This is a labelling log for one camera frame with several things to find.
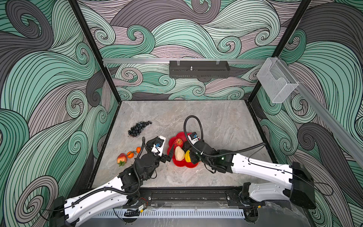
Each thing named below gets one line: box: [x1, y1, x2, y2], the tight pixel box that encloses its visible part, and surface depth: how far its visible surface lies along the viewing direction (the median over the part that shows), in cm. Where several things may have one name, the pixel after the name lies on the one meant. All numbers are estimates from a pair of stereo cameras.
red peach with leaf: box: [117, 152, 128, 167], surface depth 85 cm
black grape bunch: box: [128, 120, 153, 138], surface depth 100 cm
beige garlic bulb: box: [174, 145, 185, 161], surface depth 85 cm
